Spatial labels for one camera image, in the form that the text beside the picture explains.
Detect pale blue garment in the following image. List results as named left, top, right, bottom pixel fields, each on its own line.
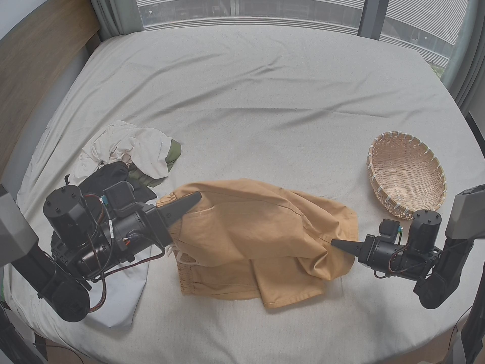
left=87, top=249, right=150, bottom=329

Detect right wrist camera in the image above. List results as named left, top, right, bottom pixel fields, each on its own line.
left=380, top=219, right=401, bottom=242

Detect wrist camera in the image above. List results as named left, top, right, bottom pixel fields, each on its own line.
left=380, top=219, right=401, bottom=242
left=102, top=182, right=156, bottom=217

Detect grey-green curtain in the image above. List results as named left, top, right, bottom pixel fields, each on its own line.
left=81, top=0, right=146, bottom=41
left=440, top=0, right=485, bottom=109

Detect round woven basket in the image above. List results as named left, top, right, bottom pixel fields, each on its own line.
left=366, top=130, right=448, bottom=221

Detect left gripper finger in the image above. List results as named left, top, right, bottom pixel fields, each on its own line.
left=155, top=191, right=202, bottom=228

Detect white garment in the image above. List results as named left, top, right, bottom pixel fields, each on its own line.
left=72, top=121, right=174, bottom=185

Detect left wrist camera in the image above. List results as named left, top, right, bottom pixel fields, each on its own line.
left=102, top=182, right=156, bottom=217

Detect green garment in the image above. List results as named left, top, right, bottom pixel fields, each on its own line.
left=127, top=139, right=182, bottom=189

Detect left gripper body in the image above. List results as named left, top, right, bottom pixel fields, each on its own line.
left=110, top=202, right=173, bottom=251

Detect bed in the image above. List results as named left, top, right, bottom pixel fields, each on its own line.
left=0, top=0, right=485, bottom=364

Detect tan drawstring shorts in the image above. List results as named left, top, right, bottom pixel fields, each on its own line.
left=156, top=178, right=360, bottom=310

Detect black garment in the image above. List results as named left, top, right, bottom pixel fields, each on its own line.
left=64, top=162, right=158, bottom=204

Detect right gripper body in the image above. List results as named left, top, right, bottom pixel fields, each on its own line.
left=358, top=235, right=402, bottom=276

